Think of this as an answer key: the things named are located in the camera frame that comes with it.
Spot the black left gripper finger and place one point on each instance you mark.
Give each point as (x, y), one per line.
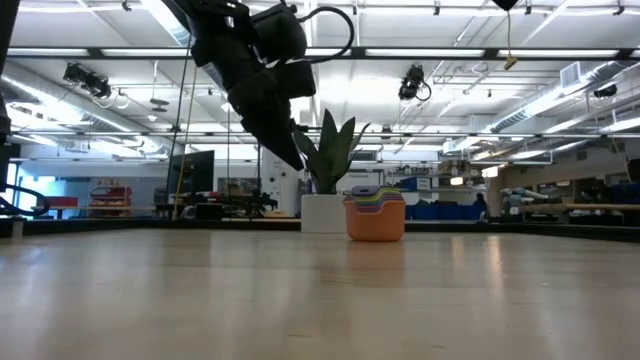
(287, 137)
(262, 132)

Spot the purple measuring cup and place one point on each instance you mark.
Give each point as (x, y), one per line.
(365, 189)

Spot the yellow measuring cup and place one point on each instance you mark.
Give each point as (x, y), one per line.
(392, 195)

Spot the teal measuring cup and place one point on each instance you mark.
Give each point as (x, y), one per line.
(394, 198)

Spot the orange measuring cup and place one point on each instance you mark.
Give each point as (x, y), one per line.
(375, 225)

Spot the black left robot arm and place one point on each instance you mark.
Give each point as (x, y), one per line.
(215, 30)

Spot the green snake plant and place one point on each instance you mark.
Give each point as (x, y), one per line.
(332, 155)

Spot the white cylindrical tank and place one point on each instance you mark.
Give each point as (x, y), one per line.
(280, 192)

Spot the black monitor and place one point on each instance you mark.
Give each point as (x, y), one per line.
(197, 172)

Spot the thin yellow pole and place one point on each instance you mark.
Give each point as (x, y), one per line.
(184, 150)

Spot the thin black pole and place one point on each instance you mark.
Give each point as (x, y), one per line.
(179, 120)

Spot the black equipment bench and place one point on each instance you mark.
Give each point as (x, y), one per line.
(210, 210)

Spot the red storage bin rack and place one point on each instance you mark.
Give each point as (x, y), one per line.
(110, 192)

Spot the shelf with blue bins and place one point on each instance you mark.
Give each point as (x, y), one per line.
(435, 212)

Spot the person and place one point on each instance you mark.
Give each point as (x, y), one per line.
(481, 202)

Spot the wooden bench top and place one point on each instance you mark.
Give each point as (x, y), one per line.
(600, 206)

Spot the black overhead frame beam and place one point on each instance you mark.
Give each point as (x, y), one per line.
(491, 53)

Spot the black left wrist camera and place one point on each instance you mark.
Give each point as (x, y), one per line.
(280, 32)

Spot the silver ceiling air duct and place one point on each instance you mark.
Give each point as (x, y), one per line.
(530, 112)

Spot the small grey post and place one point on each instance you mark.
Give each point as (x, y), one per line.
(17, 230)

